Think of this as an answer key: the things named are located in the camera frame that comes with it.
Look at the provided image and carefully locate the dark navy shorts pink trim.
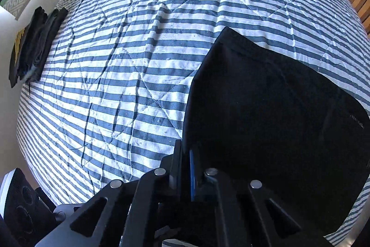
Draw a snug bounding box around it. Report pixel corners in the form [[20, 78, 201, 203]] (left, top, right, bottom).
[[182, 28, 369, 240]]

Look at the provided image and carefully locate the stack of folded dark clothes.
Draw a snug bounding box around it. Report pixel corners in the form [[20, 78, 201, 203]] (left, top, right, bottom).
[[9, 7, 68, 88]]

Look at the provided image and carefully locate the blue white striped bed quilt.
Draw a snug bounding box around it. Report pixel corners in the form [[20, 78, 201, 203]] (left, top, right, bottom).
[[15, 0, 370, 247]]

